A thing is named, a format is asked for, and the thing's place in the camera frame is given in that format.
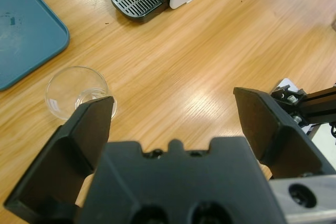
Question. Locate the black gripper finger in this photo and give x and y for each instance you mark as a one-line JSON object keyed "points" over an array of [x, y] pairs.
{"points": [[65, 155], [283, 145]]}

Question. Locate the teal plastic tray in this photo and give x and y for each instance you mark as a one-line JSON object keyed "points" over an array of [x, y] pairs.
{"points": [[23, 24]]}

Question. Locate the white mount plate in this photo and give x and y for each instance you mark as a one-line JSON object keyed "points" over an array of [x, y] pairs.
{"points": [[324, 137]]}

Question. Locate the clear drinking glass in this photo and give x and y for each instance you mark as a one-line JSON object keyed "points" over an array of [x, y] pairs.
{"points": [[65, 87]]}

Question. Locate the black camera post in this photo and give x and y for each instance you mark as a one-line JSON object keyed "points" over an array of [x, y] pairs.
{"points": [[320, 103]]}

